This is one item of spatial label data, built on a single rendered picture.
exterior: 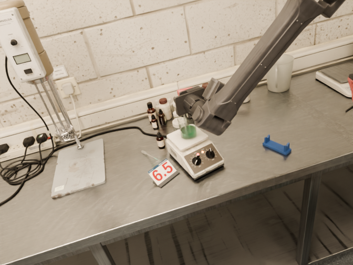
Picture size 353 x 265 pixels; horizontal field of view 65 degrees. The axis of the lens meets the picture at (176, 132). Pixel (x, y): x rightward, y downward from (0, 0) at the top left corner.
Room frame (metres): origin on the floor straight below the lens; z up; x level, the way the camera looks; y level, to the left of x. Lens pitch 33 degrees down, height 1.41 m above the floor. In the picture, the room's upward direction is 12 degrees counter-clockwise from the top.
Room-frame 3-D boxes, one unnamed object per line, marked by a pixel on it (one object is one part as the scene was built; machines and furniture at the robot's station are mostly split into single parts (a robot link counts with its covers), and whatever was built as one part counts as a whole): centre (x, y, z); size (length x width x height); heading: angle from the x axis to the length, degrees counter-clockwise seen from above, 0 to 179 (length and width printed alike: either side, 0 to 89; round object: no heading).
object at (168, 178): (0.75, 0.07, 0.77); 0.09 x 0.06 x 0.04; 127
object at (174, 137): (0.84, -0.03, 0.83); 0.12 x 0.12 x 0.01; 22
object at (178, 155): (0.82, -0.04, 0.79); 0.22 x 0.13 x 0.08; 22
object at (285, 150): (0.78, -0.35, 0.77); 0.10 x 0.03 x 0.04; 33
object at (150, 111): (1.15, 0.10, 0.80); 0.04 x 0.04 x 0.10
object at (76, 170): (0.92, 0.41, 0.76); 0.30 x 0.20 x 0.01; 8
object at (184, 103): (0.75, -0.07, 1.01); 0.10 x 0.07 x 0.07; 107
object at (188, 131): (0.84, -0.05, 0.88); 0.07 x 0.06 x 0.08; 105
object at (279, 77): (1.21, -0.54, 0.82); 0.18 x 0.13 x 0.15; 150
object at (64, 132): (0.93, 0.41, 1.02); 0.07 x 0.07 x 0.25
